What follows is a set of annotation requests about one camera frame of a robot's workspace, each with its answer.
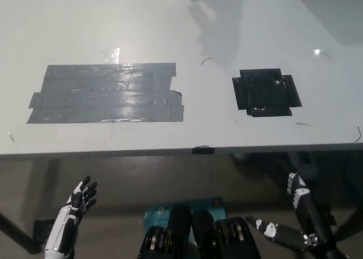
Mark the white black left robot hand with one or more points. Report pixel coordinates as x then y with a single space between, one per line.
69 210

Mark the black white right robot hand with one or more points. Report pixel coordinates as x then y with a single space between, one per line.
310 213

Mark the black diagonal table brace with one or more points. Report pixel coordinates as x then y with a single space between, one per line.
17 230

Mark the small black tape strip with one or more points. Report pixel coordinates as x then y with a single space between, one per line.
202 150

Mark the black tape patch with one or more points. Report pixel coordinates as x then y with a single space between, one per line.
265 93

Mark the clear tape piece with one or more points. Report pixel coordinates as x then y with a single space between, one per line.
112 55

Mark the black metal bracket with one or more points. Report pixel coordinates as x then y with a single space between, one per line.
42 227

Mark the grey duct tape patch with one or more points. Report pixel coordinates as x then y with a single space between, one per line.
107 94

